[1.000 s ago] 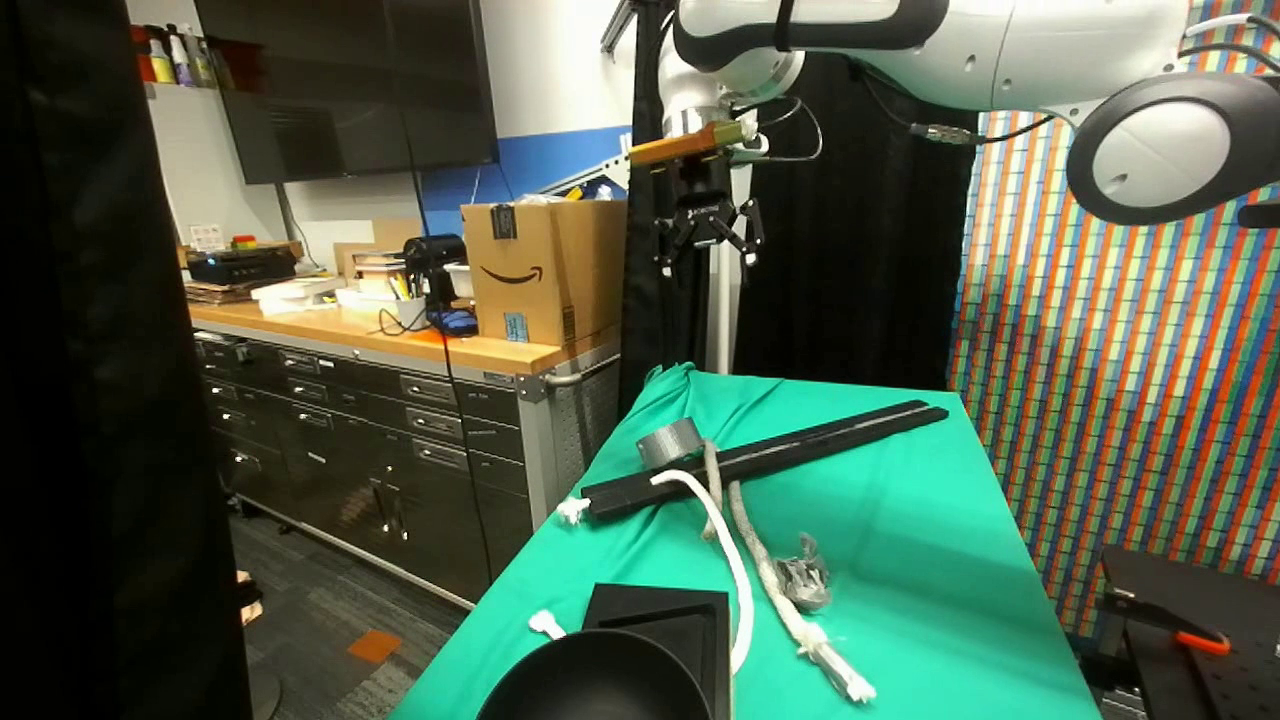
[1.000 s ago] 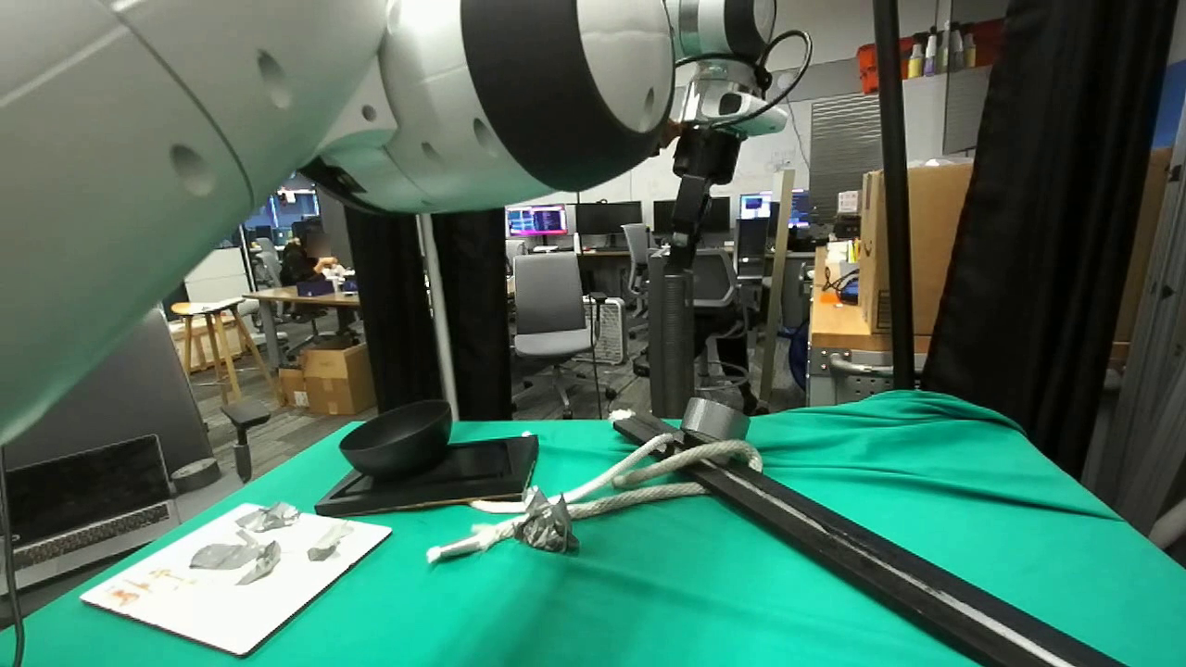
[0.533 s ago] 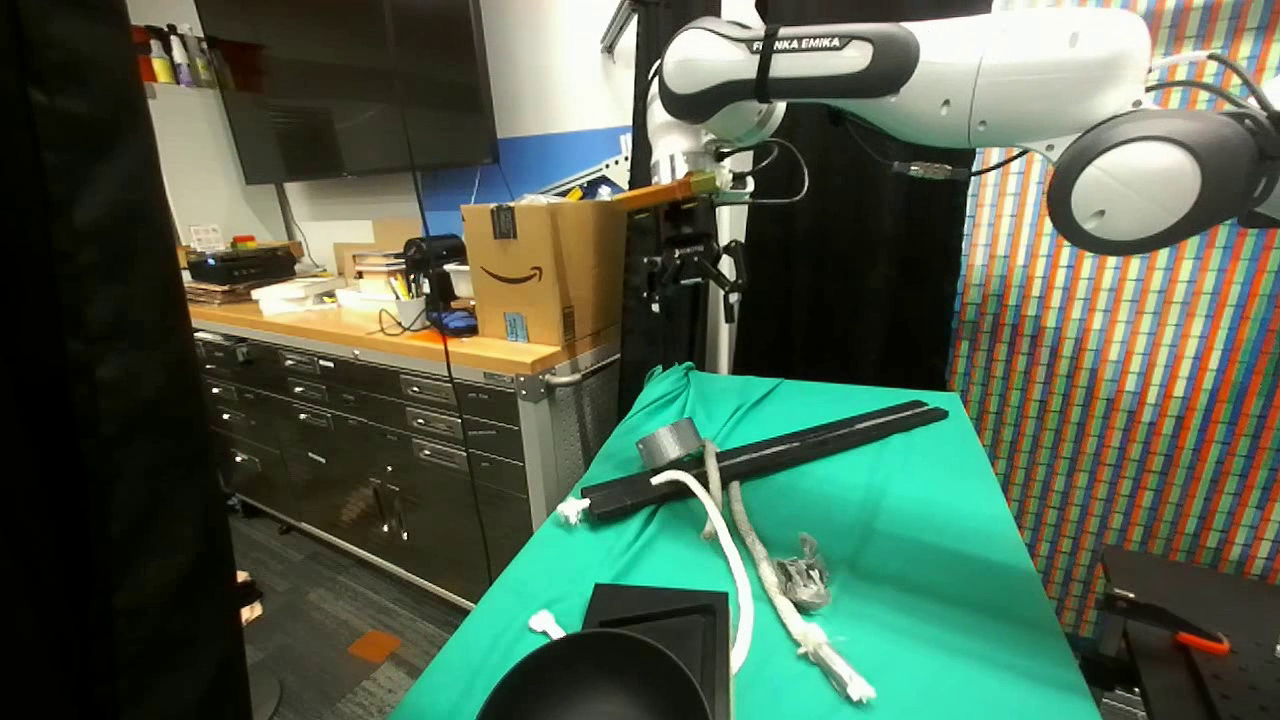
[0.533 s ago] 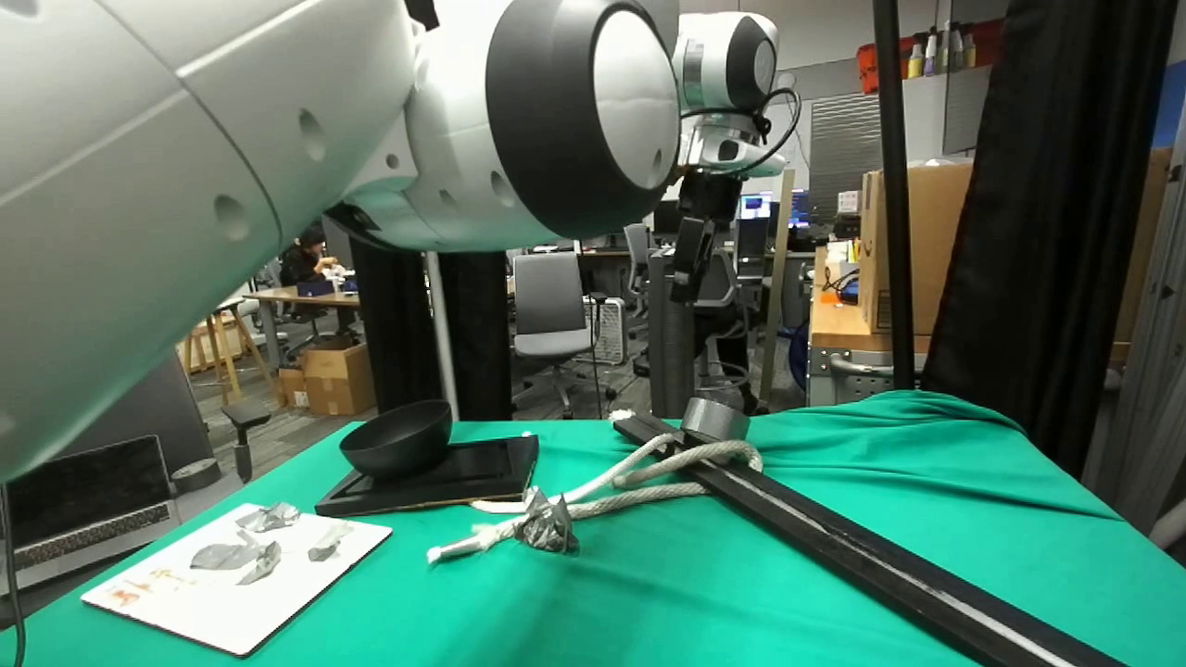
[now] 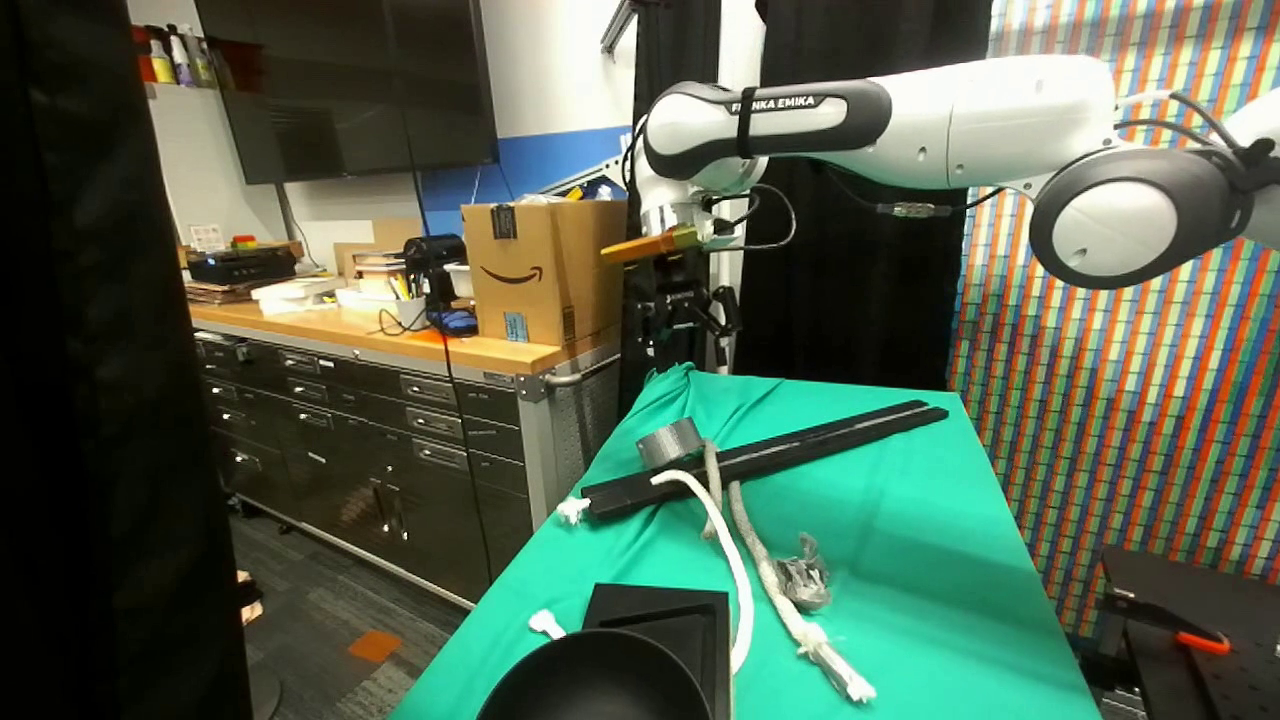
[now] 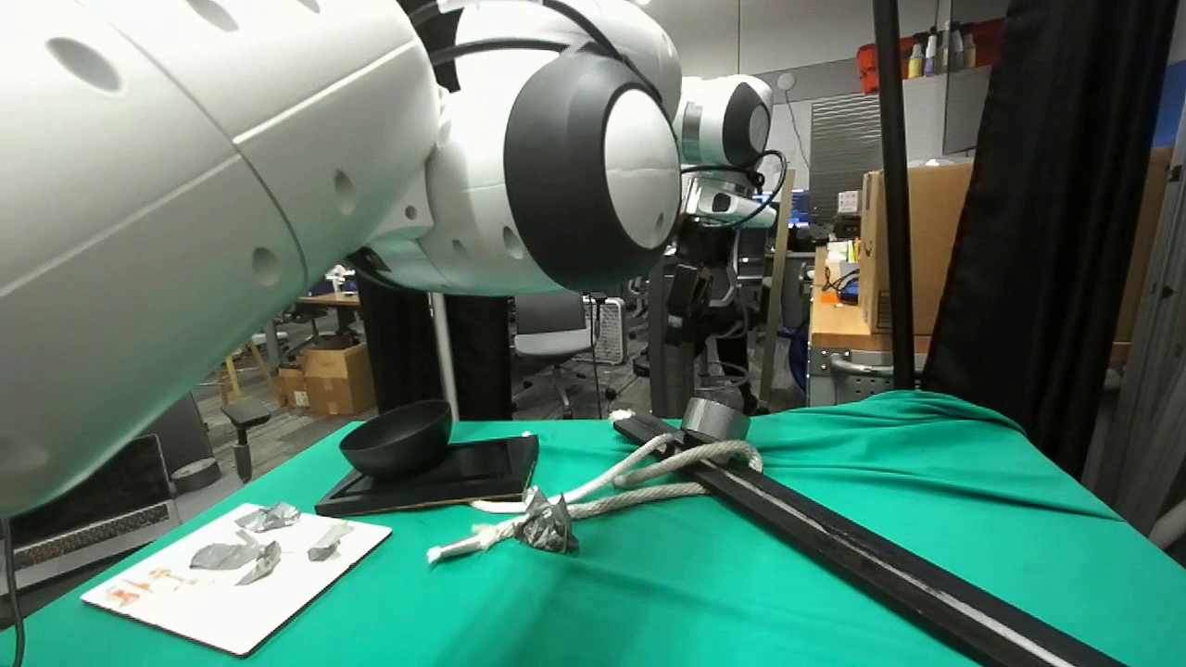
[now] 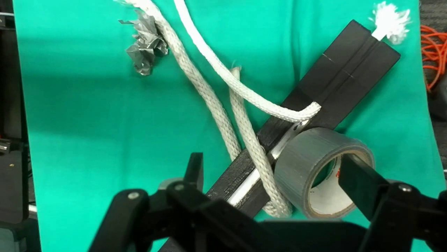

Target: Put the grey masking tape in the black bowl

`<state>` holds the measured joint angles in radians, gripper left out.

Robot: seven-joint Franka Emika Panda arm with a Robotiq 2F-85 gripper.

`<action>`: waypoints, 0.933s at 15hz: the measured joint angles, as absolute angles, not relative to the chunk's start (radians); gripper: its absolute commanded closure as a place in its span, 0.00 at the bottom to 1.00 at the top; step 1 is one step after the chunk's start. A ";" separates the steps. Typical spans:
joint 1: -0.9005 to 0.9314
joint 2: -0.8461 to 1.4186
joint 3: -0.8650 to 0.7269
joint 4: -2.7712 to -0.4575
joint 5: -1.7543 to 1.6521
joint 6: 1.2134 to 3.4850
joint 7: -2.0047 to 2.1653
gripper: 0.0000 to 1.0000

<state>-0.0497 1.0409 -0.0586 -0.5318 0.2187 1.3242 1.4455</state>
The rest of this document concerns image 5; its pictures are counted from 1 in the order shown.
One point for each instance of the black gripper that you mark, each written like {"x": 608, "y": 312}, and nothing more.
{"x": 666, "y": 284}

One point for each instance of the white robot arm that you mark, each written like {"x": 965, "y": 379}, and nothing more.
{"x": 963, "y": 125}

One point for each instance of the black bowl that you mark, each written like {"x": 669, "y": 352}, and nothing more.
{"x": 585, "y": 684}

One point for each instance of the white vertical pole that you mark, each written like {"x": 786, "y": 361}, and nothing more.
{"x": 729, "y": 335}

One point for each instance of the long black bar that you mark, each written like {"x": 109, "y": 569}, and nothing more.
{"x": 801, "y": 444}

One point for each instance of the brown shipping box with smile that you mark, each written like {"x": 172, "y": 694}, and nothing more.
{"x": 535, "y": 283}

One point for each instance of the black curtain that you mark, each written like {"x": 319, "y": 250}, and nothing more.
{"x": 854, "y": 294}
{"x": 80, "y": 403}

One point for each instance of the crumpled silver foil piece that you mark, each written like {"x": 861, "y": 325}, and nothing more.
{"x": 804, "y": 579}

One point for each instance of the black square tray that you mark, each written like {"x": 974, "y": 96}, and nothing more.
{"x": 666, "y": 614}

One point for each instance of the black benchtop device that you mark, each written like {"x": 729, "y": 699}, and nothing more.
{"x": 434, "y": 262}

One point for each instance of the green tablecloth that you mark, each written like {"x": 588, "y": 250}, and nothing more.
{"x": 904, "y": 562}

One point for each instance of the workbench cabinet with wooden top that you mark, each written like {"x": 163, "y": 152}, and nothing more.
{"x": 375, "y": 442}

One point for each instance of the white plastic container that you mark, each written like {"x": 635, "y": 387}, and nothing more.
{"x": 302, "y": 298}

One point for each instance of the black tool tray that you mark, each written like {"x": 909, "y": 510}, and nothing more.
{"x": 242, "y": 267}

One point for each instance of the colourful striped backdrop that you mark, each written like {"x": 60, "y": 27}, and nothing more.
{"x": 1135, "y": 427}

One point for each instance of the cluster of small bottles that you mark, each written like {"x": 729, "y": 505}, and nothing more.
{"x": 172, "y": 61}

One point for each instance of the black perforated side table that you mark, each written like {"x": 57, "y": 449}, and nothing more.
{"x": 1200, "y": 694}

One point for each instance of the black wall television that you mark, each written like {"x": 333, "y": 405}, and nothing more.
{"x": 346, "y": 81}

